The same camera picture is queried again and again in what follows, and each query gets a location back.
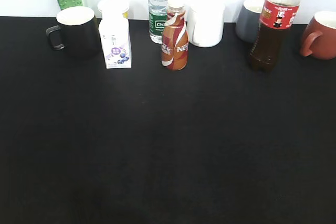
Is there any black mug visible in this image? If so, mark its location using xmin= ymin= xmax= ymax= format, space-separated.
xmin=45 ymin=6 xmax=101 ymax=59

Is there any cola bottle red label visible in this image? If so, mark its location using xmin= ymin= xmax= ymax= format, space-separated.
xmin=249 ymin=0 xmax=301 ymax=71

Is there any white paper cup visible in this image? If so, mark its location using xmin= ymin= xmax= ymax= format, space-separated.
xmin=97 ymin=0 xmax=130 ymax=19

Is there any brown Nescafe coffee bottle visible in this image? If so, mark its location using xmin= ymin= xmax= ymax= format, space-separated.
xmin=161 ymin=0 xmax=188 ymax=71

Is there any white blueberry milk carton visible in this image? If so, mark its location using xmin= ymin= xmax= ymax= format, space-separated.
xmin=99 ymin=16 xmax=132 ymax=69

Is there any white mug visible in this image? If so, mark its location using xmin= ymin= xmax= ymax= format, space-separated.
xmin=187 ymin=0 xmax=225 ymax=48

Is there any clear water bottle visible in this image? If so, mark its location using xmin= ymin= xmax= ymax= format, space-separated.
xmin=148 ymin=0 xmax=167 ymax=44

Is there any grey mug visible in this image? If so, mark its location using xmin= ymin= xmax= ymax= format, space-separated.
xmin=236 ymin=0 xmax=265 ymax=44

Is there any red-brown mug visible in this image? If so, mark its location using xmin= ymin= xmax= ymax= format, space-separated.
xmin=300 ymin=11 xmax=335 ymax=60

